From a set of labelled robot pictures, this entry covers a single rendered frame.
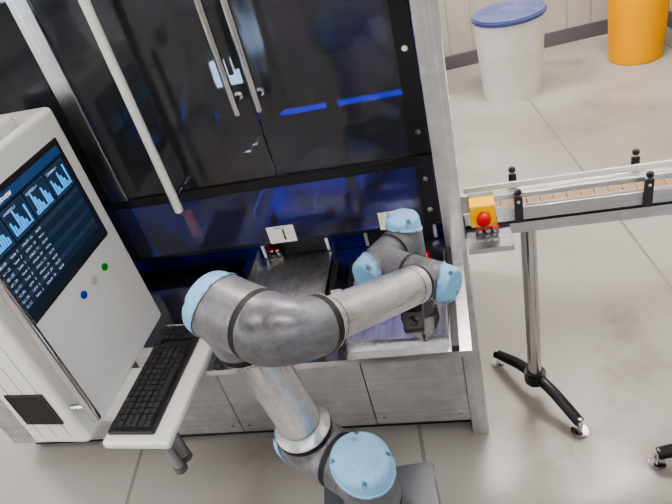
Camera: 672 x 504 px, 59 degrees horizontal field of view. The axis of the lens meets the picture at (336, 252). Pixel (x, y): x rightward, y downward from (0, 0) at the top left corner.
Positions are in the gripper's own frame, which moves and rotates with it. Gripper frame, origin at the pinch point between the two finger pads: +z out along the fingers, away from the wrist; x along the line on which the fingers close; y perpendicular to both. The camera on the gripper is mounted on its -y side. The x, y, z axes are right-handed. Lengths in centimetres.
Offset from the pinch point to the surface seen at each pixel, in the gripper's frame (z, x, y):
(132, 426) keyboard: 9, 78, -14
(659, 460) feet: 89, -67, 24
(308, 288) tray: 3.0, 34.8, 28.5
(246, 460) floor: 91, 85, 32
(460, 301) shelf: 3.5, -9.2, 16.6
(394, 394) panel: 65, 20, 39
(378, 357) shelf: 3.6, 12.1, -1.3
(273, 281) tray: 3, 47, 34
